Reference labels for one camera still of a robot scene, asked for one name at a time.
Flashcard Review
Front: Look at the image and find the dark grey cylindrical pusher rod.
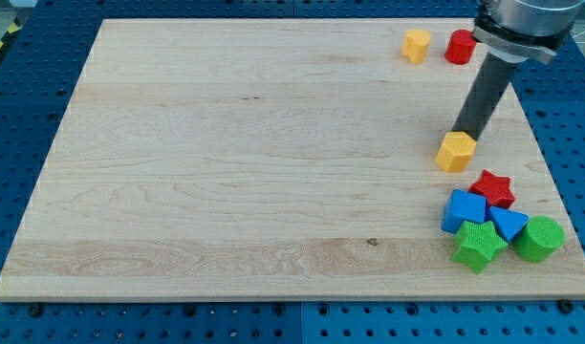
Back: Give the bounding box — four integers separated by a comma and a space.
451, 54, 517, 140

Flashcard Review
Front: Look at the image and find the yellow heart block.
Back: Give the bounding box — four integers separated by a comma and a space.
401, 29, 431, 64

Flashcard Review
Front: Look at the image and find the red cylinder block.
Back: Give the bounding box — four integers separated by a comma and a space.
444, 30, 477, 65

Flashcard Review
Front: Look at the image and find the yellow hexagon block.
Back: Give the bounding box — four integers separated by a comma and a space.
435, 132, 476, 173

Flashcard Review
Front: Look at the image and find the red star block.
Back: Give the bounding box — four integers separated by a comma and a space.
468, 170, 516, 208

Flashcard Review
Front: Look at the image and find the blue cube block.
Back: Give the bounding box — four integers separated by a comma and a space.
441, 189, 487, 234

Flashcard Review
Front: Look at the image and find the blue triangle block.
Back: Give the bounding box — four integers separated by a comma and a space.
487, 206, 530, 243

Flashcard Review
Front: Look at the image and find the green cylinder block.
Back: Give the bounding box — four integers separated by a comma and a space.
512, 215, 566, 263

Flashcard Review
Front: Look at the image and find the green star block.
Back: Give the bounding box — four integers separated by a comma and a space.
452, 221, 509, 274

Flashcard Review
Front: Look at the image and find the black screw bottom right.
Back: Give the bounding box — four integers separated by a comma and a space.
557, 299, 575, 314

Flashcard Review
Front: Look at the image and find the black screw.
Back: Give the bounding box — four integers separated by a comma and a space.
557, 299, 575, 314
27, 303, 43, 317

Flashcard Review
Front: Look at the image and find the light wooden board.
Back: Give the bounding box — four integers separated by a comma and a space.
0, 19, 585, 302

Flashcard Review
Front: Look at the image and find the black screw bottom left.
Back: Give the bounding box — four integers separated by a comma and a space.
27, 303, 43, 317

